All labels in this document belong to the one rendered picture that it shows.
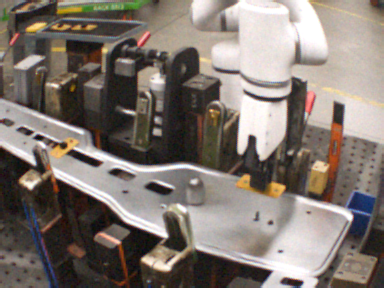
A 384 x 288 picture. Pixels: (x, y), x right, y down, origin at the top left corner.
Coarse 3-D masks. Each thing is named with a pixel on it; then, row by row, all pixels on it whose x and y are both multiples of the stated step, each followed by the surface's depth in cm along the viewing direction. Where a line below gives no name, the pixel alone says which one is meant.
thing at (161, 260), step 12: (168, 240) 94; (156, 252) 90; (168, 252) 90; (192, 252) 92; (144, 264) 88; (156, 264) 87; (168, 264) 87; (180, 264) 90; (192, 264) 94; (144, 276) 90; (156, 276) 88; (168, 276) 87; (180, 276) 91; (192, 276) 95
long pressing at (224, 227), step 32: (0, 128) 135; (32, 128) 134; (64, 128) 134; (32, 160) 122; (64, 160) 121; (96, 192) 112; (128, 192) 112; (224, 192) 113; (288, 192) 111; (128, 224) 105; (160, 224) 104; (192, 224) 104; (224, 224) 104; (256, 224) 103; (288, 224) 103; (320, 224) 101; (224, 256) 96; (256, 256) 95; (288, 256) 94; (320, 256) 93
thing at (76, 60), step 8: (72, 40) 152; (72, 48) 153; (80, 48) 151; (88, 48) 150; (96, 48) 154; (72, 56) 155; (80, 56) 153; (88, 56) 152; (96, 56) 156; (72, 64) 156; (80, 64) 155; (72, 72) 158; (80, 96) 160; (80, 104) 161; (80, 112) 163; (80, 120) 164
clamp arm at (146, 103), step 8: (144, 96) 125; (152, 96) 124; (144, 104) 124; (152, 104) 125; (136, 112) 127; (144, 112) 125; (152, 112) 126; (136, 120) 127; (144, 120) 126; (152, 120) 127; (136, 128) 128; (144, 128) 127; (152, 128) 127; (136, 136) 128; (144, 136) 127; (152, 136) 128; (136, 144) 129; (144, 144) 128
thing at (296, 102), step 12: (300, 84) 106; (288, 96) 107; (300, 96) 107; (288, 108) 108; (300, 108) 107; (288, 120) 109; (300, 120) 108; (288, 132) 110; (300, 132) 109; (288, 144) 112; (300, 144) 110
